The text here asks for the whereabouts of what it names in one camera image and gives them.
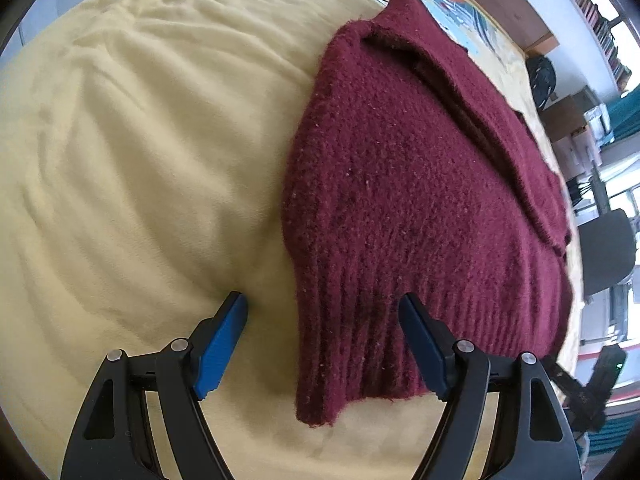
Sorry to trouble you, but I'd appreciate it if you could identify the wooden drawer cabinet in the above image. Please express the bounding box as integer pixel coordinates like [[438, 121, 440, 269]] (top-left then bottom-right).
[[542, 85, 598, 136]]

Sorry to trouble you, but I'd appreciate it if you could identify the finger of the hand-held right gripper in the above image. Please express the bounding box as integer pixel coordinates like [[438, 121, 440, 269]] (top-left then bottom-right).
[[545, 355, 590, 397]]

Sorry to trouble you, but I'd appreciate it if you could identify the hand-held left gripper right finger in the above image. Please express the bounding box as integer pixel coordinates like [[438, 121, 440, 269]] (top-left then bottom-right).
[[398, 292, 583, 480]]

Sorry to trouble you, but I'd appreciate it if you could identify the shelf of books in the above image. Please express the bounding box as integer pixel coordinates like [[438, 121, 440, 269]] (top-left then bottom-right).
[[542, 0, 633, 91]]

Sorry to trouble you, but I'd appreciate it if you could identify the white printer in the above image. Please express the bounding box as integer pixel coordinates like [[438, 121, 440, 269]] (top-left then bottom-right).
[[582, 102, 611, 136]]

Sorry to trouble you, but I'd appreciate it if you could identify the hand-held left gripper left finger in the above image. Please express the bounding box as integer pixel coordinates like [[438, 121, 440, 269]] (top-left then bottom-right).
[[60, 291, 249, 480]]

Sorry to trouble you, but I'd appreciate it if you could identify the yellow printed blanket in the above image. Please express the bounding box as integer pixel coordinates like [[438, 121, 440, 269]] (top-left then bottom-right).
[[0, 0, 583, 480]]

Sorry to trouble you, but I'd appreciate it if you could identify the maroon knit sweater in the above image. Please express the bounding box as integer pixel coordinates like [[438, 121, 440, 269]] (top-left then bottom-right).
[[281, 0, 575, 428]]

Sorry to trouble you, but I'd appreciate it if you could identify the teal curtain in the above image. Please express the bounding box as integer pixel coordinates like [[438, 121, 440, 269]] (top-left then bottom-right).
[[605, 97, 640, 146]]

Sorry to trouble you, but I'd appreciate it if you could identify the black backpack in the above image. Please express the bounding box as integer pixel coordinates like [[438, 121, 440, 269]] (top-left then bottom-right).
[[525, 55, 557, 110]]

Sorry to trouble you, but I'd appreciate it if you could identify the grey office chair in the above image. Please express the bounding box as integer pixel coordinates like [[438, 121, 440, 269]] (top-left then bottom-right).
[[577, 208, 637, 301]]

